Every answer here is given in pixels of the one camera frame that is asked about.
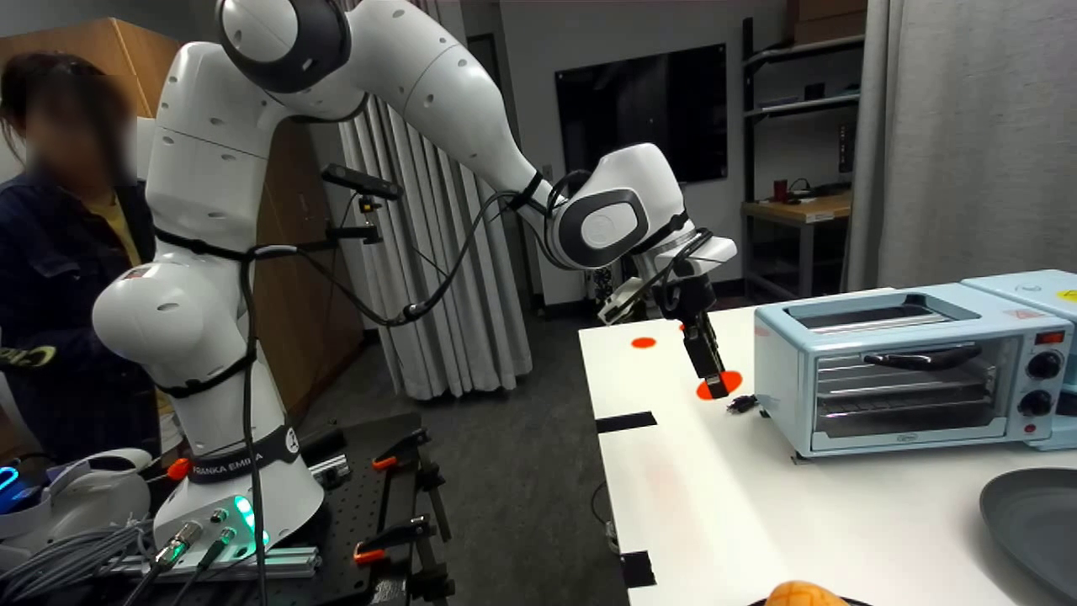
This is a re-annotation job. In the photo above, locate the wooden side desk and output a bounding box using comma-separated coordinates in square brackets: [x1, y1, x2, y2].
[743, 194, 855, 297]

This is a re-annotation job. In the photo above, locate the small blue object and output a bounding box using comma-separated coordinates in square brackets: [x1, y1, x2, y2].
[0, 462, 41, 517]

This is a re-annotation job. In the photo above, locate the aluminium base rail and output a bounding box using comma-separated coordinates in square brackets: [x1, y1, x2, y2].
[99, 544, 323, 583]

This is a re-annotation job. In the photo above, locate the black round pan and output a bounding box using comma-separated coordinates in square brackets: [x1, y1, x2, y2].
[975, 464, 1077, 606]

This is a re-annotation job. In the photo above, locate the brown cardboard box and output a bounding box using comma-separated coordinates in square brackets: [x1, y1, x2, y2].
[786, 0, 871, 48]

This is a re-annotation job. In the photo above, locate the light blue toaster oven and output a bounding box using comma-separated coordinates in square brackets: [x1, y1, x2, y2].
[750, 279, 1071, 464]

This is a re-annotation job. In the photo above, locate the black camera on stand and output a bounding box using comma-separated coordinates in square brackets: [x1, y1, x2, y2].
[319, 161, 404, 251]

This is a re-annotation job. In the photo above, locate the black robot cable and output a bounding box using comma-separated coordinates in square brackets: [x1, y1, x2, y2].
[238, 167, 566, 332]

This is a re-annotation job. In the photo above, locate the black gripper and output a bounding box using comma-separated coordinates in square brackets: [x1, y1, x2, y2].
[654, 261, 730, 384]

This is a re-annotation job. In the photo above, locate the black wall monitor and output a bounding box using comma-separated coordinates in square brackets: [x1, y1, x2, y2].
[551, 40, 734, 189]

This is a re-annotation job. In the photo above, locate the black table edge bracket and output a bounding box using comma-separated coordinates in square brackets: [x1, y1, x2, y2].
[593, 407, 658, 437]
[619, 547, 658, 589]

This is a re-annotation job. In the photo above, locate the light grey pleated curtain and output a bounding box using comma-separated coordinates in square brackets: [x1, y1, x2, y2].
[305, 0, 538, 403]

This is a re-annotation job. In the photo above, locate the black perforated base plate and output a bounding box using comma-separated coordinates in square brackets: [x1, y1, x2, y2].
[111, 407, 454, 606]

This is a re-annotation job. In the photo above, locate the dark shelf unit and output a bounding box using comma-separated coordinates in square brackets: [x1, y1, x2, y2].
[737, 11, 871, 300]

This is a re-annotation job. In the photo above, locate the grey plain curtain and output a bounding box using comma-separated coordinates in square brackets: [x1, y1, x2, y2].
[846, 0, 1077, 292]

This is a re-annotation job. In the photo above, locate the orange fruit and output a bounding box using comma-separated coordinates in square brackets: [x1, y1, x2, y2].
[766, 578, 850, 606]

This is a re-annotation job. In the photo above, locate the white grey plastic device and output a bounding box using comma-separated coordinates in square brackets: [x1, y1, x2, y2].
[20, 444, 156, 552]

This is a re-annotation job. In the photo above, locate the person in dark jacket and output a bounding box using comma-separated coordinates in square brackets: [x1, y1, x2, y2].
[0, 48, 170, 464]

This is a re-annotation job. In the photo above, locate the grey cable bundle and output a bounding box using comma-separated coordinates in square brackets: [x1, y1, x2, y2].
[0, 517, 156, 606]

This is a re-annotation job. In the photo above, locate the silver toaster oven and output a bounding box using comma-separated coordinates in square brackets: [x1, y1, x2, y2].
[962, 268, 1077, 451]

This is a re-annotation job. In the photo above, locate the black clamp orange handle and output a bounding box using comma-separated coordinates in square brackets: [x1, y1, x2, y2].
[367, 425, 454, 547]
[349, 513, 457, 606]
[156, 451, 195, 489]

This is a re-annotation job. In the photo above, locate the wooden cabinet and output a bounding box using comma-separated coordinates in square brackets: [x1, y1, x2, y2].
[0, 14, 369, 425]

